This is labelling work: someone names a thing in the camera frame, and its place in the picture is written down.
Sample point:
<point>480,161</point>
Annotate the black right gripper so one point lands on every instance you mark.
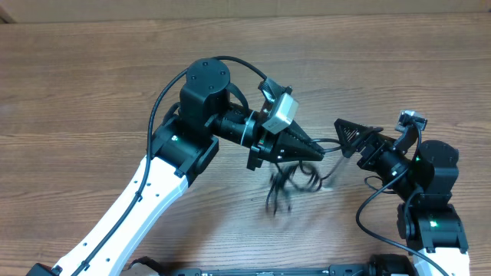
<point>377,143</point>

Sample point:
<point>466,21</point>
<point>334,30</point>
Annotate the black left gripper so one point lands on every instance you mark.
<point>306,149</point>

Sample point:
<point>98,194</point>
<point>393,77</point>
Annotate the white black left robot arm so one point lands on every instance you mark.
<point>211,107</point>

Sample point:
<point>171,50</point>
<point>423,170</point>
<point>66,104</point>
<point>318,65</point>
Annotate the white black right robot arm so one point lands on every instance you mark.
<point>422,173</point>

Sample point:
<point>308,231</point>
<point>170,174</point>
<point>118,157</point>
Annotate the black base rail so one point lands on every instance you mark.
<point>268,273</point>

